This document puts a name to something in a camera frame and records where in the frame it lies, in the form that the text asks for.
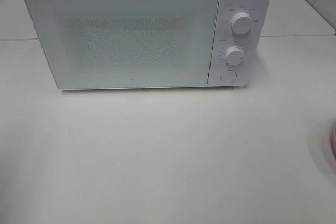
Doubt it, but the white dial knob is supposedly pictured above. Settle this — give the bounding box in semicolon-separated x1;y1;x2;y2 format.
224;46;245;66
230;10;253;35

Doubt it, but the round door release button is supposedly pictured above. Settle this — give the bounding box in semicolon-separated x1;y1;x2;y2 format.
221;70;237;84

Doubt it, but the white microwave door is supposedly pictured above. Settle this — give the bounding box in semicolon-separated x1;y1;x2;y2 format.
25;0;218;90

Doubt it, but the pink plate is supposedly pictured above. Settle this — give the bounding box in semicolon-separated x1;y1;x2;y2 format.
329;122;336;160

